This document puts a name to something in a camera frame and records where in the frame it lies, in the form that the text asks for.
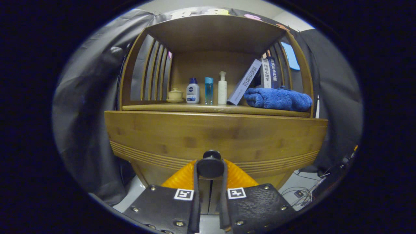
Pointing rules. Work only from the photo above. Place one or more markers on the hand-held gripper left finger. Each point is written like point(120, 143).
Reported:
point(162, 208)

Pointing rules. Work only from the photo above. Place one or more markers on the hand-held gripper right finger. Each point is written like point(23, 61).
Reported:
point(256, 208)

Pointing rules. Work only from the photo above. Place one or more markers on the black drawer knob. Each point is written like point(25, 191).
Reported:
point(210, 165)

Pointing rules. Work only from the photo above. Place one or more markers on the wooden drawer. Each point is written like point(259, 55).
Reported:
point(211, 130)

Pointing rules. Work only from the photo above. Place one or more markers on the wooden cabinet door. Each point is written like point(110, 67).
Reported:
point(204, 195)
point(216, 195)

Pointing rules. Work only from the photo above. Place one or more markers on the wooden countertop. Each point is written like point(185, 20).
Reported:
point(211, 108)

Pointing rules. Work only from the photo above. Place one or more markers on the wooden cabinet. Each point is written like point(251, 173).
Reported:
point(208, 32)

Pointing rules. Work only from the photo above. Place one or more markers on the blue towel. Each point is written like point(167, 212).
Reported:
point(279, 99)

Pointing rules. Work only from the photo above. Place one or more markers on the beige lidded teacup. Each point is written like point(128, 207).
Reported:
point(175, 95)

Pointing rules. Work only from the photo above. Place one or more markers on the white lotion bottle blue cap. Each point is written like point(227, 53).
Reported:
point(192, 94)

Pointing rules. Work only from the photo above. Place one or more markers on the white pump bottle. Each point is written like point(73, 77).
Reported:
point(222, 91)

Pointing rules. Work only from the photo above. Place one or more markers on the clear blue bottle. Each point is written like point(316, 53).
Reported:
point(209, 92)

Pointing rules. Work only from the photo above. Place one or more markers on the lavender book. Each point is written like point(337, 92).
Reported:
point(244, 83)

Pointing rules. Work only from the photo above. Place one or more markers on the dark blue book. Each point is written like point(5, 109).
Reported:
point(274, 73)

